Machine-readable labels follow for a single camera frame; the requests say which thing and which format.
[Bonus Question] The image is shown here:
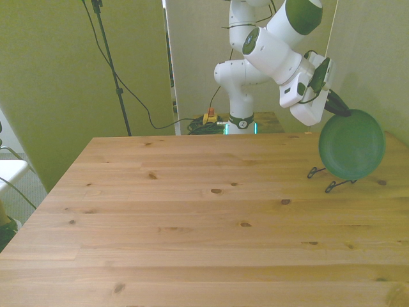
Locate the coiled dark cable bundle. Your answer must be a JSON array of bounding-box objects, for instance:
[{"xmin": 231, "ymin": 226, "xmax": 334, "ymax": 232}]
[{"xmin": 186, "ymin": 117, "xmax": 225, "ymax": 136}]

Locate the black wire plate stand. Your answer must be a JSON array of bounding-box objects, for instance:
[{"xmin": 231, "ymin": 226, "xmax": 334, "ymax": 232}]
[{"xmin": 307, "ymin": 166, "xmax": 359, "ymax": 194}]

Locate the green divider panel with shadow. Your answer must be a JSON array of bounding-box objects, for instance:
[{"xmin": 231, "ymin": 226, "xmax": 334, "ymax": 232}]
[{"xmin": 310, "ymin": 0, "xmax": 409, "ymax": 142}]

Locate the green round plate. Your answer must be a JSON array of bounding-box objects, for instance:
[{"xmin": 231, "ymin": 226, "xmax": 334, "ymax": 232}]
[{"xmin": 318, "ymin": 109, "xmax": 387, "ymax": 181}]

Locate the white chair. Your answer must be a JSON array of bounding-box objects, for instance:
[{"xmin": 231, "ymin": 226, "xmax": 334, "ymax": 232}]
[{"xmin": 0, "ymin": 145, "xmax": 36, "ymax": 196}]

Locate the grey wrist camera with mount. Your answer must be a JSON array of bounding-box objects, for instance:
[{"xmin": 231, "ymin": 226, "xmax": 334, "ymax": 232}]
[{"xmin": 309, "ymin": 56, "xmax": 336, "ymax": 92}]

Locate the yellow emergency stop button box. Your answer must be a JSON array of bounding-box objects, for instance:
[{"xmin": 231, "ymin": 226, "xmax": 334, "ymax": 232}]
[{"xmin": 203, "ymin": 107, "xmax": 219, "ymax": 125}]

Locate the pale divider panel behind robot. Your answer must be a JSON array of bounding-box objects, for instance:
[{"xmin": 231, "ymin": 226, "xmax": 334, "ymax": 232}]
[{"xmin": 163, "ymin": 0, "xmax": 339, "ymax": 136}]

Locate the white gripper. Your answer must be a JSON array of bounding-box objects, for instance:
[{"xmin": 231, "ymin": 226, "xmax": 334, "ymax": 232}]
[{"xmin": 288, "ymin": 52, "xmax": 352, "ymax": 127}]

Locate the wide green divider panel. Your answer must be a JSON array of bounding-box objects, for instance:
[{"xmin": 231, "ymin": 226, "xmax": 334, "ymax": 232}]
[{"xmin": 0, "ymin": 0, "xmax": 177, "ymax": 193}]

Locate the black tripod stand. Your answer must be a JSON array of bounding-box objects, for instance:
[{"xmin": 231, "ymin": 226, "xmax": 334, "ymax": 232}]
[{"xmin": 90, "ymin": 0, "xmax": 133, "ymax": 137}]

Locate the long black tripod cable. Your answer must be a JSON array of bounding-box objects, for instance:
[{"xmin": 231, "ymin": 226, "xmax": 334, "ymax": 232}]
[{"xmin": 81, "ymin": 0, "xmax": 205, "ymax": 130}]

